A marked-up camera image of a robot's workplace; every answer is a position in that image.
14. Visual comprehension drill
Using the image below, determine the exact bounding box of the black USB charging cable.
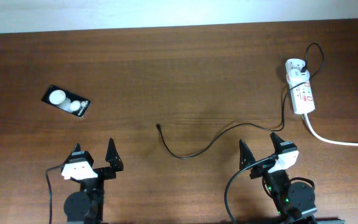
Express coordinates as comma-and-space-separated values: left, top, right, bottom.
155, 42, 324, 160

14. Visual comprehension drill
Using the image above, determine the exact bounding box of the white power strip cord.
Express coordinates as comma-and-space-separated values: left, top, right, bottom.
301, 113, 358, 149

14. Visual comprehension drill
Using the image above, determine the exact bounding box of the white power strip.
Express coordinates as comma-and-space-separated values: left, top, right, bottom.
285, 58, 315, 114

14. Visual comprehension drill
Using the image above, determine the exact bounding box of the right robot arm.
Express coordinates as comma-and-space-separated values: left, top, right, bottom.
239, 133, 317, 223

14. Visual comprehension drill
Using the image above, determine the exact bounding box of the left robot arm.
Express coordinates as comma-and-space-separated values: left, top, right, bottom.
61, 138, 124, 224

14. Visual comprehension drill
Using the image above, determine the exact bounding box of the black Galaxy flip phone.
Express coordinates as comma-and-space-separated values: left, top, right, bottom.
42, 85, 92, 118

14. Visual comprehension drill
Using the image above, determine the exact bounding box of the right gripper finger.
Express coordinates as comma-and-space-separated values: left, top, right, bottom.
270, 132, 285, 153
239, 139, 256, 170

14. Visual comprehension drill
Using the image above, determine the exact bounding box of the white USB charger adapter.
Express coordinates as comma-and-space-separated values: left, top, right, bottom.
287, 68, 310, 85

